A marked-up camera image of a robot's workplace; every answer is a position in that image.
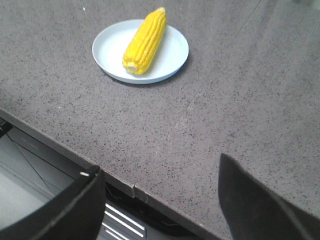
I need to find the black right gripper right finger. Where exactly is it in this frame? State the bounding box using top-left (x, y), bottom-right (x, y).
top-left (218, 153), bottom-right (320, 240)

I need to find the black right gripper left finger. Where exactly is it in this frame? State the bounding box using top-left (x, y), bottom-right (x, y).
top-left (0, 165), bottom-right (106, 240)

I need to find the yellow corn cob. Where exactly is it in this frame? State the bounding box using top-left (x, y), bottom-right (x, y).
top-left (122, 7), bottom-right (167, 75)

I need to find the light blue round plate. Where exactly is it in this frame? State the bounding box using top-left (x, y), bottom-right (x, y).
top-left (92, 19), bottom-right (189, 85)

